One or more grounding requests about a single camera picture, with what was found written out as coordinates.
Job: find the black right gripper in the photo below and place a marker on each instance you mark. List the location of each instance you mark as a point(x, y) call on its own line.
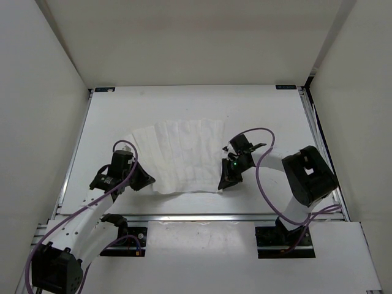
point(228, 179)

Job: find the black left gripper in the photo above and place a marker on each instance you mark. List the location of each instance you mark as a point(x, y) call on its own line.
point(144, 179)

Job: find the white pleated skirt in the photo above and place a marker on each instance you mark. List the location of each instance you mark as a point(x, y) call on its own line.
point(183, 155)

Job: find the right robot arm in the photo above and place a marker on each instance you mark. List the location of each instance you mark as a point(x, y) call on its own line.
point(308, 175)

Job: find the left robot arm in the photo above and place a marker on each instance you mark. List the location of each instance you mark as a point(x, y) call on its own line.
point(61, 259)

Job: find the blue left corner label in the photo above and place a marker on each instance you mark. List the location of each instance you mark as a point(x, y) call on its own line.
point(104, 89)

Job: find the blue corner label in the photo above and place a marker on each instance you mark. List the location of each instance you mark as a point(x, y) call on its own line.
point(104, 89)
point(286, 87)

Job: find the blue right corner label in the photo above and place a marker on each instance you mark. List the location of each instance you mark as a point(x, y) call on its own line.
point(286, 87)

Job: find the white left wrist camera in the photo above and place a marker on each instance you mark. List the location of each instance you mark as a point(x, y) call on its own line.
point(127, 148)

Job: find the aluminium front table rail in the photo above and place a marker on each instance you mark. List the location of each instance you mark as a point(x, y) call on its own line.
point(212, 217)

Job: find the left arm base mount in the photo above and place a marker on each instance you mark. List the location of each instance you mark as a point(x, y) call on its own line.
point(132, 246)

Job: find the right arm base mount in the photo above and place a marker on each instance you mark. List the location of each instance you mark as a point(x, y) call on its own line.
point(276, 242)

